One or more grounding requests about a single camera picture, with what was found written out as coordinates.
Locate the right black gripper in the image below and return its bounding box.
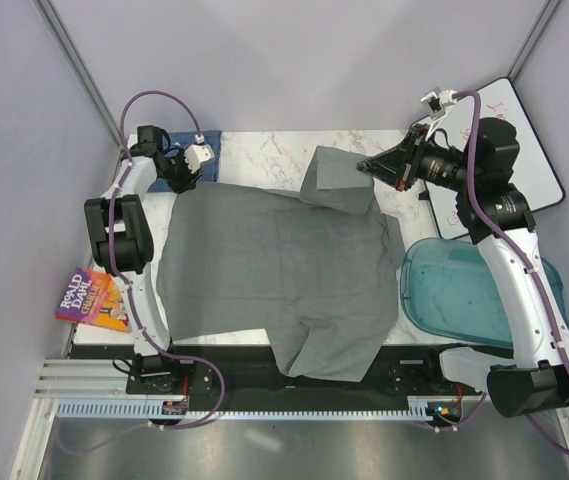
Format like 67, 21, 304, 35
360, 123, 480, 193

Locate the grey long sleeve shirt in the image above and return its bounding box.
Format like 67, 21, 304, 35
157, 146, 400, 382

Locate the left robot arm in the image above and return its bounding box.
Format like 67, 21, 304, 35
84, 125, 212, 395

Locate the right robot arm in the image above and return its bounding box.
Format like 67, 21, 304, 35
357, 117, 569, 418

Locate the blue checked folded shirt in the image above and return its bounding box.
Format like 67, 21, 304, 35
144, 129, 223, 193

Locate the teal plastic bin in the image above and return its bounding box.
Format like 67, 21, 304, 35
399, 237, 565, 346

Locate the Roald Dahl book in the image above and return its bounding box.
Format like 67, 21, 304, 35
55, 268, 130, 332

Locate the white whiteboard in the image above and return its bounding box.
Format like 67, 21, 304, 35
425, 78, 565, 239

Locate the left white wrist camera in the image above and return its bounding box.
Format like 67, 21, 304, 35
184, 133, 215, 173

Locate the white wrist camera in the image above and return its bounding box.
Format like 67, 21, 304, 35
184, 133, 215, 173
420, 88, 457, 120

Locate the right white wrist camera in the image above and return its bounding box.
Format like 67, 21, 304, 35
420, 88, 457, 120

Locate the left aluminium frame post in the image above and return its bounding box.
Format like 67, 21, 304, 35
33, 0, 120, 145

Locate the aluminium frame post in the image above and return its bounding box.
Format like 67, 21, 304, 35
507, 0, 564, 84
33, 0, 120, 145

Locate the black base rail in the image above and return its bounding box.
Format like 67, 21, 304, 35
151, 345, 477, 411

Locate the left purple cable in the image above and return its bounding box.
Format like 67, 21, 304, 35
53, 89, 229, 455

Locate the purple cable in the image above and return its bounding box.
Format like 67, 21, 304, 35
423, 88, 569, 457
53, 89, 229, 455

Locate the right aluminium frame post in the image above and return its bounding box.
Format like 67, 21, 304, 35
507, 0, 564, 84

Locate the white slotted cable duct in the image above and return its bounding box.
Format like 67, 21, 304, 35
55, 398, 461, 422

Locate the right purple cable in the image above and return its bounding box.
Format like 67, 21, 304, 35
423, 88, 569, 457

